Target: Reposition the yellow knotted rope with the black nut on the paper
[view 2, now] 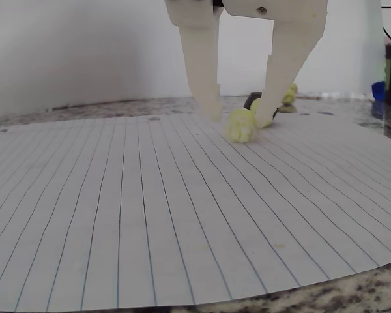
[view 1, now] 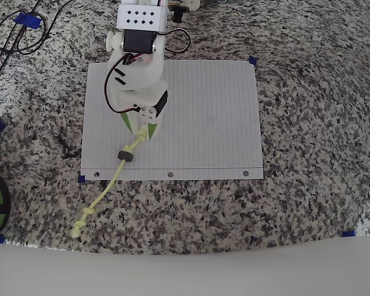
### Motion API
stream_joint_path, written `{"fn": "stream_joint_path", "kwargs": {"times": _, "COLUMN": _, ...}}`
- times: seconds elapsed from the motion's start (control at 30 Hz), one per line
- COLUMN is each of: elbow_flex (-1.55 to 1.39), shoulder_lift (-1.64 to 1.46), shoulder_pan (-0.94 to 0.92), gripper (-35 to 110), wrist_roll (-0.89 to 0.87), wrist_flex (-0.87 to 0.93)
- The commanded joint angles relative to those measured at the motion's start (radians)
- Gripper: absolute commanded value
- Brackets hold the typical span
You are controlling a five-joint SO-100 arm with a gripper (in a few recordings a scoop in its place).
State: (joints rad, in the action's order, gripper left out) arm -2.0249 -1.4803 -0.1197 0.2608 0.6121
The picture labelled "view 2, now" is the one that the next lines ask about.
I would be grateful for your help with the black hex nut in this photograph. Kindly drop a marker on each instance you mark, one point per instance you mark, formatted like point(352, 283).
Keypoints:
point(252, 99)

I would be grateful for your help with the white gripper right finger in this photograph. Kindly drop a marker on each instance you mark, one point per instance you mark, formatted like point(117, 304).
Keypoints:
point(286, 49)

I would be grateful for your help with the lined white paper sheet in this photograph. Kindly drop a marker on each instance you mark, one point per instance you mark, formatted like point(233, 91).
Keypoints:
point(150, 212)

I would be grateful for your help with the blue tape piece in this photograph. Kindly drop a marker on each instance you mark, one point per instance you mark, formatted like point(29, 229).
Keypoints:
point(378, 91)

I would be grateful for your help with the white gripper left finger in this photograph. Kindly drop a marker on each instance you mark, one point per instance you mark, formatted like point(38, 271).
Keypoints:
point(198, 65)

